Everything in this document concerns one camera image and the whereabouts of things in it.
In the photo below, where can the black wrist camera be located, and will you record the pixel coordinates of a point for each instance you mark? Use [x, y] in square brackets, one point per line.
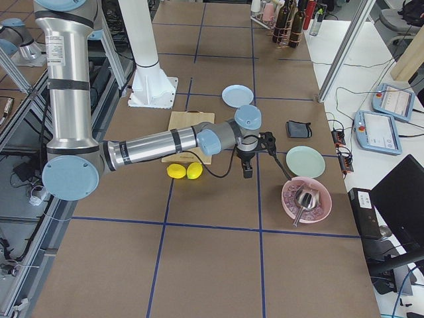
[267, 142]

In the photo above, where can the black small computer box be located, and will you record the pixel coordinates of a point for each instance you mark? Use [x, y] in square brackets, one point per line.
[364, 213]

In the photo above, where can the lemon near board lower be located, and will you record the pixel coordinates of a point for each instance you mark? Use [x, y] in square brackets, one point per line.
[176, 171]

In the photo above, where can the grey water bottle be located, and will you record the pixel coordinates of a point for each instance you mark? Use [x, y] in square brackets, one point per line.
[319, 16]

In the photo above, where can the teach pendant near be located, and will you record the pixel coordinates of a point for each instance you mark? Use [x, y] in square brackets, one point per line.
[377, 132]

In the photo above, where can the black computer monitor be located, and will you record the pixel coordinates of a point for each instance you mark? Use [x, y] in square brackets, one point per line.
[398, 197]

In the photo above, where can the red bottle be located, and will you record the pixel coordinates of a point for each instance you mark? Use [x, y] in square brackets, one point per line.
[309, 11]

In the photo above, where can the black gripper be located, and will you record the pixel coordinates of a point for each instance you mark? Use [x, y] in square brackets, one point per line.
[245, 155]

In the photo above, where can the pink bowl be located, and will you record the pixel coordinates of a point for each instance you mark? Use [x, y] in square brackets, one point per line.
[319, 213]

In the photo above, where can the light green plate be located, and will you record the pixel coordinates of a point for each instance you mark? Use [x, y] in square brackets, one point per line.
[305, 161]

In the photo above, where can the light blue plate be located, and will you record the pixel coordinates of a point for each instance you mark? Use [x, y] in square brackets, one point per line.
[237, 95]

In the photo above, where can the wooden cutting board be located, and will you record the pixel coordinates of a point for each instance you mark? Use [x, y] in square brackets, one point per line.
[183, 122]

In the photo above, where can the metal scoop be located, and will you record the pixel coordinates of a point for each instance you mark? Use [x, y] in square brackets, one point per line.
[306, 199]

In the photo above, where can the copper wire bottle rack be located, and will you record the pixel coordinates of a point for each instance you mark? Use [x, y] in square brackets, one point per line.
[288, 26]

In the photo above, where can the lemon board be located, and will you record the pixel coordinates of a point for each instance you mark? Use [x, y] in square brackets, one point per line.
[194, 170]
[176, 171]

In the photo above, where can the aluminium frame post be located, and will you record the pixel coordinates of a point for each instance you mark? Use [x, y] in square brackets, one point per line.
[349, 39]

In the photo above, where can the lemon near board upper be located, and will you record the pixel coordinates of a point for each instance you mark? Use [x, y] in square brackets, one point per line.
[194, 170]

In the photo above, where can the teach pendant far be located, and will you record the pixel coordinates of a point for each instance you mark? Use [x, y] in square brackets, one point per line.
[394, 101]

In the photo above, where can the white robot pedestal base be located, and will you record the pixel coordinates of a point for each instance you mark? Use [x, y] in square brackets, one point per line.
[151, 87]

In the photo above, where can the teach pendant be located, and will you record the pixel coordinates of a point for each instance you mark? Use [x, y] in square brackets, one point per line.
[394, 101]
[377, 132]

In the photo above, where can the dark wine bottle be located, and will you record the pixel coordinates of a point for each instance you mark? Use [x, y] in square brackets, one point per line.
[297, 25]
[281, 22]

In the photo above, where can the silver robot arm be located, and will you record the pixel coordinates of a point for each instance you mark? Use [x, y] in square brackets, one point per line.
[18, 43]
[75, 160]

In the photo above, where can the grey folded cloth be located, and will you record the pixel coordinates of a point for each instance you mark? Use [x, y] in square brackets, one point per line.
[298, 129]

